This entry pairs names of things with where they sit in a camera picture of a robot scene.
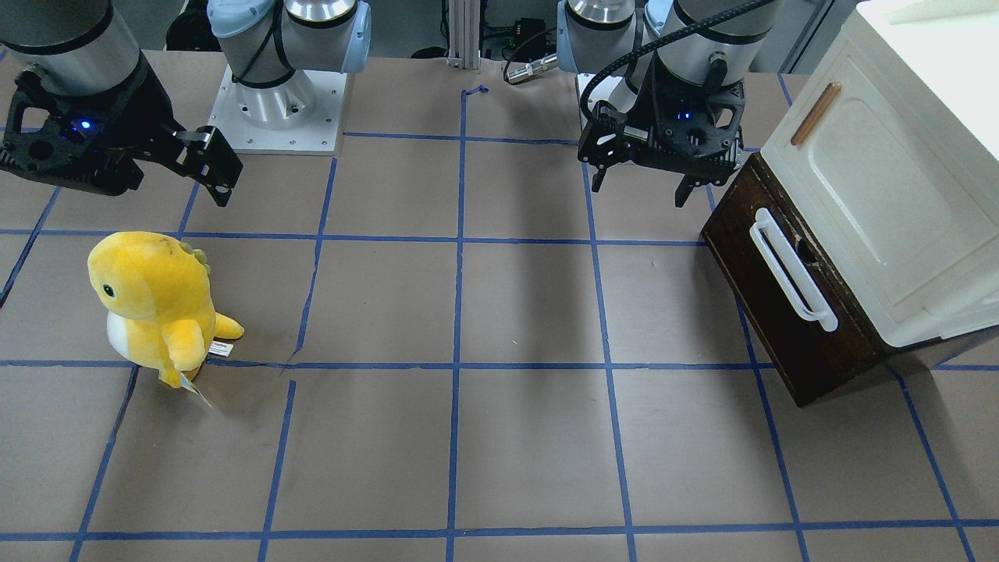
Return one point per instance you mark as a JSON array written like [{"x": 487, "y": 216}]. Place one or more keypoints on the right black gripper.
[{"x": 142, "y": 109}]

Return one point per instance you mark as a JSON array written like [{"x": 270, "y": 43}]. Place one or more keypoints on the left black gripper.
[{"x": 602, "y": 145}]

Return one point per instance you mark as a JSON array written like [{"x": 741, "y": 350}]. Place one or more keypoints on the white drawer handle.
[{"x": 800, "y": 290}]

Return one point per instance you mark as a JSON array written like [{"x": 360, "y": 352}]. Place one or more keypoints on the dark brown wooden drawer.
[{"x": 812, "y": 362}]

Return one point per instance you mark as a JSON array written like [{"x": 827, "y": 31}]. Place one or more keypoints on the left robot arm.
[{"x": 613, "y": 45}]

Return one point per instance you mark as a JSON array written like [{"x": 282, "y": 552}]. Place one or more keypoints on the yellow dinosaur plush toy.
[{"x": 157, "y": 292}]

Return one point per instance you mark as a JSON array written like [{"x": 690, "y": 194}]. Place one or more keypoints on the cream plastic storage box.
[{"x": 890, "y": 154}]

